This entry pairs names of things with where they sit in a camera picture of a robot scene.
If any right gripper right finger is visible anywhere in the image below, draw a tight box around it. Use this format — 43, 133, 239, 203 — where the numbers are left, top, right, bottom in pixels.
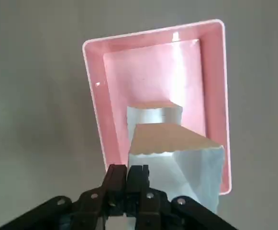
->
126, 164, 237, 230

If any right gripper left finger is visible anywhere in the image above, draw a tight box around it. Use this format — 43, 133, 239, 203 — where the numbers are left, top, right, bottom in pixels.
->
0, 164, 127, 230

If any pink plastic tray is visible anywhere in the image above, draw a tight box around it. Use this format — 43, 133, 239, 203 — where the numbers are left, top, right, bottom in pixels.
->
82, 18, 233, 196

